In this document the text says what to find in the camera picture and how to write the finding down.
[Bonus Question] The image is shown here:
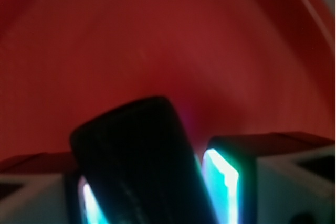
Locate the black box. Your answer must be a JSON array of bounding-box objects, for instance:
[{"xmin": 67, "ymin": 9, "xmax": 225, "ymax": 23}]
[{"xmin": 70, "ymin": 96, "xmax": 216, "ymax": 223}]

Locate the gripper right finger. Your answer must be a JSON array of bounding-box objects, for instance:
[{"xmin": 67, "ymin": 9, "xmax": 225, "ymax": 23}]
[{"xmin": 202, "ymin": 132, "xmax": 335, "ymax": 223}]

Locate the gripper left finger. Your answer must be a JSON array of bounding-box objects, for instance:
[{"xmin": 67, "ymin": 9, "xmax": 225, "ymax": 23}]
[{"xmin": 1, "ymin": 152, "xmax": 108, "ymax": 223}]

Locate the red plastic tray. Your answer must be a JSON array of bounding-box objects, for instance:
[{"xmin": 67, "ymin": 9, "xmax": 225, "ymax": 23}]
[{"xmin": 1, "ymin": 0, "xmax": 335, "ymax": 159}]

